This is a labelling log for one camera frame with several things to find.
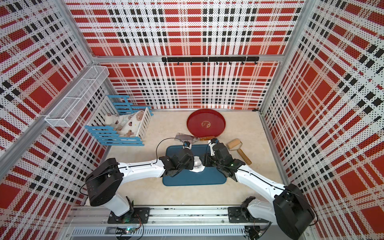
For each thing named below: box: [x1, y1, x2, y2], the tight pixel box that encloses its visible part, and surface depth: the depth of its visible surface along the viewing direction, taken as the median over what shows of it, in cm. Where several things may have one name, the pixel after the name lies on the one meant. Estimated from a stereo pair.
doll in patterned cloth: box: [104, 110, 144, 137], surface depth 107 cm
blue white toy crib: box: [85, 95, 154, 146], surface depth 101 cm
